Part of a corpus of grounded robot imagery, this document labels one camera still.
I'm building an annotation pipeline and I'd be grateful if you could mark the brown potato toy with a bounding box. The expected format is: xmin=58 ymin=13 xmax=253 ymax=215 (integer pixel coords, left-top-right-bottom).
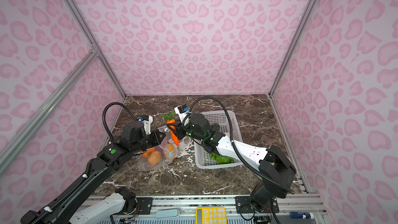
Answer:
xmin=147 ymin=150 xmax=162 ymax=166

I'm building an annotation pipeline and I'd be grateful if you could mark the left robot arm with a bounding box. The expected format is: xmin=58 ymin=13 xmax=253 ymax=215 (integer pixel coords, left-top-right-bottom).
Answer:
xmin=20 ymin=121 xmax=166 ymax=224

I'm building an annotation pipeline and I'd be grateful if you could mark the purple onion toy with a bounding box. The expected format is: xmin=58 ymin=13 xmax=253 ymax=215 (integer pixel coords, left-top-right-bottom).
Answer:
xmin=156 ymin=139 xmax=168 ymax=151

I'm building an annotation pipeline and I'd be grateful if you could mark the aluminium frame rail base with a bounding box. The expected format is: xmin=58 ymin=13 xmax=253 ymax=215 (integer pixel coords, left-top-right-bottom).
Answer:
xmin=83 ymin=192 xmax=330 ymax=224

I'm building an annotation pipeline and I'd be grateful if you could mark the clear zip top bag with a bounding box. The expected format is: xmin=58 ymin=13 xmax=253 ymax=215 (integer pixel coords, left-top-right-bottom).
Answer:
xmin=138 ymin=125 xmax=181 ymax=172

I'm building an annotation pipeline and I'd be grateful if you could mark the green lettuce toy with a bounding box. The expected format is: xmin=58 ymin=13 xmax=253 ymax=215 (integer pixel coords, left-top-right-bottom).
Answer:
xmin=209 ymin=153 xmax=234 ymax=164

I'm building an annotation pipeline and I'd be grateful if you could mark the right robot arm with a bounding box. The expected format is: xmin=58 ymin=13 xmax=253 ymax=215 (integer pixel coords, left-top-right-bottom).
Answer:
xmin=167 ymin=114 xmax=296 ymax=213

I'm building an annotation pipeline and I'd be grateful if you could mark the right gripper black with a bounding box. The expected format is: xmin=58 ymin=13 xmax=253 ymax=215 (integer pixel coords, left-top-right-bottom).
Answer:
xmin=166 ymin=119 xmax=205 ymax=142

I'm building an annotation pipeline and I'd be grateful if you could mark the orange carrot toy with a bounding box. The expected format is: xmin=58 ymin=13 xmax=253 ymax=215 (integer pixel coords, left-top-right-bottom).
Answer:
xmin=161 ymin=110 xmax=179 ymax=146

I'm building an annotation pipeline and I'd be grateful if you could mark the yellow calculator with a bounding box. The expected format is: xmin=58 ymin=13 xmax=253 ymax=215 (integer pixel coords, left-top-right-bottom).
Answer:
xmin=195 ymin=206 xmax=228 ymax=224

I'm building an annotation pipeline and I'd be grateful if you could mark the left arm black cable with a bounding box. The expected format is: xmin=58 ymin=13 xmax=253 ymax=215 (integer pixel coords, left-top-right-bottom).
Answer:
xmin=102 ymin=102 xmax=137 ymax=142

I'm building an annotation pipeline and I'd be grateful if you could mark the white plastic basket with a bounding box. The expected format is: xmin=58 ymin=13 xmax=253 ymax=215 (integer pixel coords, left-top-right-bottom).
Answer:
xmin=194 ymin=110 xmax=243 ymax=170

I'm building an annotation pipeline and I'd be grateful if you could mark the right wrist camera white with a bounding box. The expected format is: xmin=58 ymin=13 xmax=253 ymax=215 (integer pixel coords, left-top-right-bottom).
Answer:
xmin=174 ymin=104 xmax=189 ymax=124

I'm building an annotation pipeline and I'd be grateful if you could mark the green cucumber toy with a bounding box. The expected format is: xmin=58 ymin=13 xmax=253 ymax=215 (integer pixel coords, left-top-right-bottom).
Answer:
xmin=210 ymin=123 xmax=220 ymax=132

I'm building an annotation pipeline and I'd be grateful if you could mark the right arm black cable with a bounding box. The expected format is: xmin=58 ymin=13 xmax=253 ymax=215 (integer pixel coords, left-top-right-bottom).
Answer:
xmin=189 ymin=95 xmax=295 ymax=195

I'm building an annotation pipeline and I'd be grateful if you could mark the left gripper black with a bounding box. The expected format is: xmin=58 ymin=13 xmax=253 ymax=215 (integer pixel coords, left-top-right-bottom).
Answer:
xmin=132 ymin=128 xmax=167 ymax=155

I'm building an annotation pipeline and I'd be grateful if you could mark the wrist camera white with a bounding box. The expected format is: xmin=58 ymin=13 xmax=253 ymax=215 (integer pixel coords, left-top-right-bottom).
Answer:
xmin=174 ymin=104 xmax=189 ymax=124
xmin=138 ymin=115 xmax=153 ymax=135

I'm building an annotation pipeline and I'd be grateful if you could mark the light blue flat case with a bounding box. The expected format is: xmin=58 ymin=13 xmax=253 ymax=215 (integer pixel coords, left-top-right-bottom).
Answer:
xmin=155 ymin=208 xmax=180 ymax=219

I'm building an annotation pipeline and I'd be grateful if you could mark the orange pumpkin toy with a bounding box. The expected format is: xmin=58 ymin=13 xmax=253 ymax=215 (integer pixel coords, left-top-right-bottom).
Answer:
xmin=141 ymin=147 xmax=155 ymax=158

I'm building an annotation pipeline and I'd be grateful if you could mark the blue white marker pen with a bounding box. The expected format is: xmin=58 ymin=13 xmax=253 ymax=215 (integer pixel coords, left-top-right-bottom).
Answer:
xmin=289 ymin=212 xmax=315 ymax=219

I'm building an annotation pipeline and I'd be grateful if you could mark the yellow-orange squash toy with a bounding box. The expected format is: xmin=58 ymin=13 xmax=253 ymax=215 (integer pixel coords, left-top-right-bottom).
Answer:
xmin=164 ymin=144 xmax=177 ymax=161

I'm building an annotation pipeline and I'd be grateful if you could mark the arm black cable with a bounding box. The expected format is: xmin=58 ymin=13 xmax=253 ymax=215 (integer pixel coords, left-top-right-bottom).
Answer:
xmin=189 ymin=95 xmax=295 ymax=195
xmin=102 ymin=102 xmax=137 ymax=142

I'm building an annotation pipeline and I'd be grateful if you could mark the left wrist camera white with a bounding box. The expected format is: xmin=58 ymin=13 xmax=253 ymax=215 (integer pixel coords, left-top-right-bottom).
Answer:
xmin=138 ymin=115 xmax=153 ymax=135

